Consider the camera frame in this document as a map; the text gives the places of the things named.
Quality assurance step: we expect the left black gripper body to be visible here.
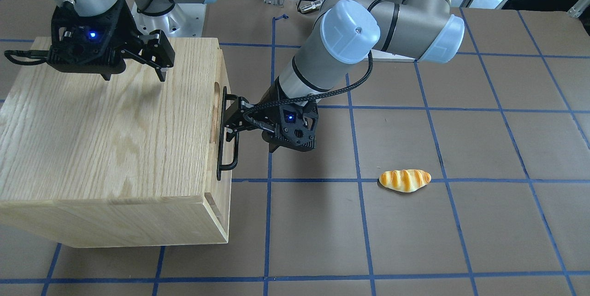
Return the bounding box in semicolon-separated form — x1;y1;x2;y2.
249;101;319;153

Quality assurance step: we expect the black metal drawer handle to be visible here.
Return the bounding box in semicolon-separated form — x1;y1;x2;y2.
217;86;241;181

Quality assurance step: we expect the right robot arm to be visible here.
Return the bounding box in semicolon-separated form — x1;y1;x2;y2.
27;0;217;82

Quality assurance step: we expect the toy bread roll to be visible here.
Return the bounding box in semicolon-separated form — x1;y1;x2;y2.
378;169;431;193

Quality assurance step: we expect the light wooden drawer cabinet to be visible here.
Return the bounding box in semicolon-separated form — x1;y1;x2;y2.
0;38;231;248

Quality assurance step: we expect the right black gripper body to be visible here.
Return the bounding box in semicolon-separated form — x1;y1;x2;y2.
46;0;141;80

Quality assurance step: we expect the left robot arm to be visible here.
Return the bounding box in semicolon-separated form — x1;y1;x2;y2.
219;0;465;152

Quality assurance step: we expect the silver cable connector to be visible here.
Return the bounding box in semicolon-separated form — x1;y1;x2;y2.
298;0;324;14

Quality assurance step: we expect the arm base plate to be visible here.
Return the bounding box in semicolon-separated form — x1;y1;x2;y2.
131;4;207;38

